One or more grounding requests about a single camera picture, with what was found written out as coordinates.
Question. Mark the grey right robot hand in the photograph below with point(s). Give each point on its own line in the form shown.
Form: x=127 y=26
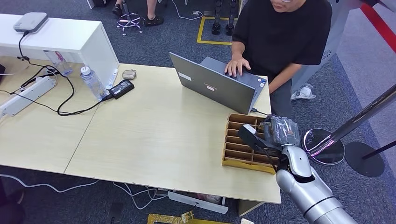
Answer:
x=282 y=131

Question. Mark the person's right hand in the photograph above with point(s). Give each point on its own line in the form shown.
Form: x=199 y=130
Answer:
x=237 y=66

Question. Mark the cardboard card organizer box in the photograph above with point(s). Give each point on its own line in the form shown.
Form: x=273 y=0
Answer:
x=238 y=154

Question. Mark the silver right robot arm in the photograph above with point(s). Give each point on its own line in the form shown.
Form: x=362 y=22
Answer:
x=312 y=194

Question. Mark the person's left forearm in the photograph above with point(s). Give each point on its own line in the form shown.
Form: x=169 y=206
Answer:
x=283 y=77

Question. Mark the person's right forearm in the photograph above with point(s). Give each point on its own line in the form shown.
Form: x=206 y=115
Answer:
x=239 y=49

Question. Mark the person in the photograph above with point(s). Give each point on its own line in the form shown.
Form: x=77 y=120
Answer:
x=278 y=34

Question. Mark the background person's legs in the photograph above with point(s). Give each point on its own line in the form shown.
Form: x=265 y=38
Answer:
x=153 y=17

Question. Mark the grey laptop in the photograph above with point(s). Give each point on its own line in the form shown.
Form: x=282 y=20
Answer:
x=213 y=85

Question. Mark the black robot leg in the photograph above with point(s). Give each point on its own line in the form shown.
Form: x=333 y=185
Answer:
x=230 y=18
x=216 y=18

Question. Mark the yellow floor tape marking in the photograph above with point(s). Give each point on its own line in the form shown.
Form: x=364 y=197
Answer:
x=200 y=34

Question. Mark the wooden table leg panel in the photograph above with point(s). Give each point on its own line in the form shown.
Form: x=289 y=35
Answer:
x=247 y=207

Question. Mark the small grey case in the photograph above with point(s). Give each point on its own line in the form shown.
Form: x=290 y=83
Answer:
x=129 y=74

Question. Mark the long white power strip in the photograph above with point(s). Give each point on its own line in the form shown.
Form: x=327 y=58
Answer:
x=198 y=202

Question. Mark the chrome stool base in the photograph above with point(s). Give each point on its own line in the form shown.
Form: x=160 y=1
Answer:
x=130 y=21

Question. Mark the black power adapter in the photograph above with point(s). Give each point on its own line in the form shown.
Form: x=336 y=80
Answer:
x=121 y=89

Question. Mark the white plastic strip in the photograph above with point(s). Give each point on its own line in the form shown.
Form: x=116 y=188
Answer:
x=112 y=79

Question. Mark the red barrier belt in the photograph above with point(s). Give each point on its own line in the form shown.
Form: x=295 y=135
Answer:
x=379 y=26

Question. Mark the yellow cardboard piece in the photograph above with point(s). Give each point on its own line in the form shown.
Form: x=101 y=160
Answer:
x=167 y=219

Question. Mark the clear water bottle white cap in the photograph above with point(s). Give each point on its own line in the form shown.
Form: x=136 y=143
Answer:
x=92 y=83

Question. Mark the white cabinet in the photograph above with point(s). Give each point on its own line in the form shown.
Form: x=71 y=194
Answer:
x=68 y=40

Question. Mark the grey flat device box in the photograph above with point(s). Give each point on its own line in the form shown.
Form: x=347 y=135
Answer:
x=30 y=22

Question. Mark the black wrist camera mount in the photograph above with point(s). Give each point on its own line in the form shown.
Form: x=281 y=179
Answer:
x=253 y=139

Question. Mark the chrome stanchion post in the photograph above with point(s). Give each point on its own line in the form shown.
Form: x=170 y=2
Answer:
x=359 y=119

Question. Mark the black stanchion post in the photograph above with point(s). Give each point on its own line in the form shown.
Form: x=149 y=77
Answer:
x=363 y=159

